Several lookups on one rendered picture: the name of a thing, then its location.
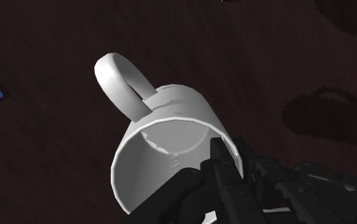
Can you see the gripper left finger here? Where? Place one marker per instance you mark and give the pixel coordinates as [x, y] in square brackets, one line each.
[227, 192]

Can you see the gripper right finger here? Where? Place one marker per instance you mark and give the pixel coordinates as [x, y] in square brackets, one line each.
[314, 198]

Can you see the white mug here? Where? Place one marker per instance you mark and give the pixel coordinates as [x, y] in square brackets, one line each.
[165, 105]

